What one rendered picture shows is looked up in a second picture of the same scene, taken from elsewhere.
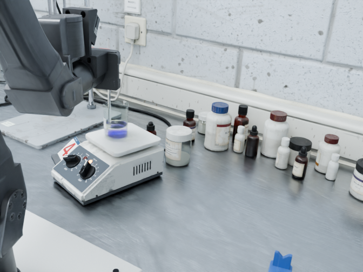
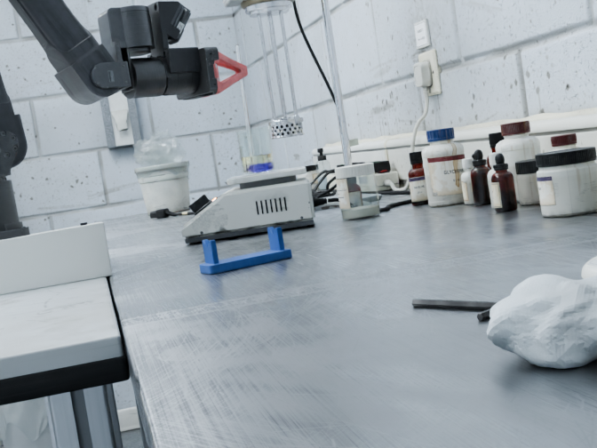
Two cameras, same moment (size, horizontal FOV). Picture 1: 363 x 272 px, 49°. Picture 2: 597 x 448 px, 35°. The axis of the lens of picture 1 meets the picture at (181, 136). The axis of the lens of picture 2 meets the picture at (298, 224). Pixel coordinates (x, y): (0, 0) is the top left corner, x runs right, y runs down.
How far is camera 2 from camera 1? 1.00 m
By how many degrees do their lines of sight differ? 47
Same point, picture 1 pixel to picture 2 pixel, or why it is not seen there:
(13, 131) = not seen: hidden behind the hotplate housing
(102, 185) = (208, 219)
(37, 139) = not seen: hidden behind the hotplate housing
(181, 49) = (470, 80)
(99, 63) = (175, 56)
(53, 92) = (77, 67)
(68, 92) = (100, 70)
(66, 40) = (119, 28)
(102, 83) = (200, 86)
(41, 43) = (66, 22)
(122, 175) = (238, 211)
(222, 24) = (495, 16)
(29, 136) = not seen: hidden behind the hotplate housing
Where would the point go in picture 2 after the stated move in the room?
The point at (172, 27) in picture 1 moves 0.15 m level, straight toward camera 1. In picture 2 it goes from (458, 49) to (410, 52)
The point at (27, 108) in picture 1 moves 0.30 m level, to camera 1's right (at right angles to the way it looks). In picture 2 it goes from (73, 92) to (212, 54)
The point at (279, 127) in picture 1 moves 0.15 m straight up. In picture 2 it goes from (505, 143) to (490, 34)
